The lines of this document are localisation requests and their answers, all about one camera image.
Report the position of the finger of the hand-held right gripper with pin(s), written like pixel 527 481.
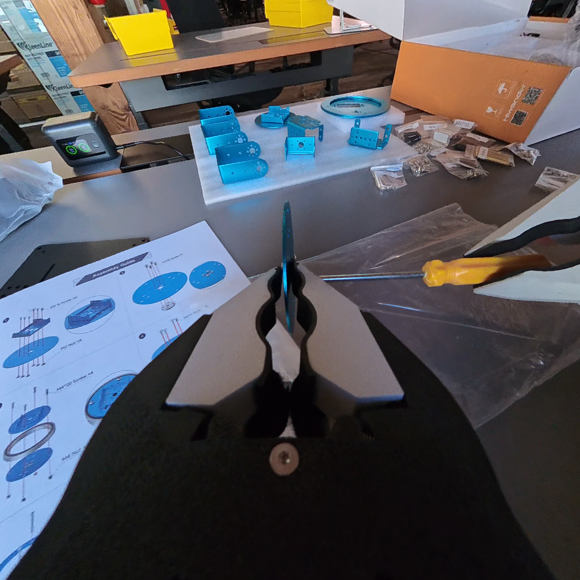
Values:
pixel 543 213
pixel 543 292

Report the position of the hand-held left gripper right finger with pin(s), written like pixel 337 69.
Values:
pixel 349 362

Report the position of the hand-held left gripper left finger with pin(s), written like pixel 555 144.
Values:
pixel 217 362

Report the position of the blue round metal plate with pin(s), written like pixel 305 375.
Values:
pixel 286 235

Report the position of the grey desk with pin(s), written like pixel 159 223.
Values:
pixel 136 204

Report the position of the clear plastic bag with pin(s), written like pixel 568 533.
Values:
pixel 453 344

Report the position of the pile of small screw packets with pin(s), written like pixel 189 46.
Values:
pixel 453 154

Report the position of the orange cardboard box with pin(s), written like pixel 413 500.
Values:
pixel 444 81

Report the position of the white assembly guide booklet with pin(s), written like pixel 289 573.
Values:
pixel 54 408

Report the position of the white foam tray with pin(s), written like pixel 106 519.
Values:
pixel 317 172

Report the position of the white crumpled plastic bag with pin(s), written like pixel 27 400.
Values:
pixel 22 195

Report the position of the silver monitor stand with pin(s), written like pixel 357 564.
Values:
pixel 349 28

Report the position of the grey device with green display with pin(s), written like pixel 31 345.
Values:
pixel 68 131

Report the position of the wood-edged grey table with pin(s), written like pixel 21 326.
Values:
pixel 226 54

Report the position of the yellow closed storage bin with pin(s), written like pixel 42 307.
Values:
pixel 294 13

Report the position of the white flat keyboard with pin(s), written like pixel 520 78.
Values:
pixel 231 34

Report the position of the yellow open storage bin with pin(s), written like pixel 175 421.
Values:
pixel 145 34

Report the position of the stack of printed cartons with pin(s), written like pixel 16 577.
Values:
pixel 40 59

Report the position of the wooden pillar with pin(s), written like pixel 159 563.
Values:
pixel 81 22

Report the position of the blue bracket with side tab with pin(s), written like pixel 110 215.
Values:
pixel 365 138

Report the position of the black metal base plate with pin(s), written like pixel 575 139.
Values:
pixel 45 263

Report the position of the small blue U bracket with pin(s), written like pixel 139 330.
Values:
pixel 299 147

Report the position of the blue bracket with round base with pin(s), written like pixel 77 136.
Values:
pixel 274 117

